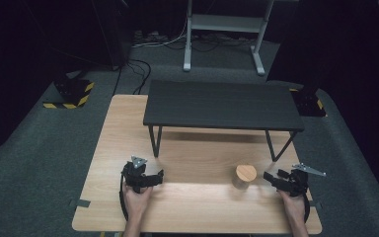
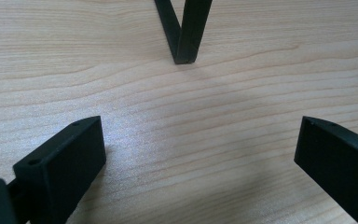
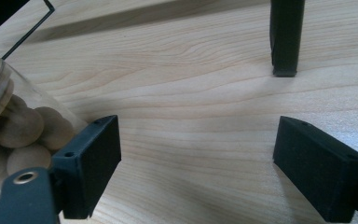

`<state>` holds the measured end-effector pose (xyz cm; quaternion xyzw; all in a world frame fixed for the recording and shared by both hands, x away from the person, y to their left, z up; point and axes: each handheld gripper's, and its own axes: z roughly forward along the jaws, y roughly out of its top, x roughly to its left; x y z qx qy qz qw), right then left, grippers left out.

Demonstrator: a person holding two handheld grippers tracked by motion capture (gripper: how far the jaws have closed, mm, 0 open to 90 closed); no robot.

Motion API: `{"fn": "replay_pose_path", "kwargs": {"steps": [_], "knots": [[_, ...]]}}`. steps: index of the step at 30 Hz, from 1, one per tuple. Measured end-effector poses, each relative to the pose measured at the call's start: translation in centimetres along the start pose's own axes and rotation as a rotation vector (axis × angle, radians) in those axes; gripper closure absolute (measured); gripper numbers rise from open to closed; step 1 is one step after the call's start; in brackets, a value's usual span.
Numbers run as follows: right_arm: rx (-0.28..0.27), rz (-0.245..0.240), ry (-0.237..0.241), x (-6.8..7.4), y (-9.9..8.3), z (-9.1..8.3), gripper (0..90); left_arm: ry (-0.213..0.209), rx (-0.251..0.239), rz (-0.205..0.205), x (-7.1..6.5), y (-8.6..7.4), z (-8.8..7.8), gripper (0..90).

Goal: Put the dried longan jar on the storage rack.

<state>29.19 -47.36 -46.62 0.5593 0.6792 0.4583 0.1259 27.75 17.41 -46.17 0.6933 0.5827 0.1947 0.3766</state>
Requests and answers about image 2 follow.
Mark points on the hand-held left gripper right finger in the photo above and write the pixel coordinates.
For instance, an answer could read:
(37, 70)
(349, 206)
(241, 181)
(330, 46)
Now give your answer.
(338, 161)

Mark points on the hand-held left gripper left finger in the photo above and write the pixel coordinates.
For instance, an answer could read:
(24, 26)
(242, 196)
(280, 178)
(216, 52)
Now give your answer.
(62, 161)

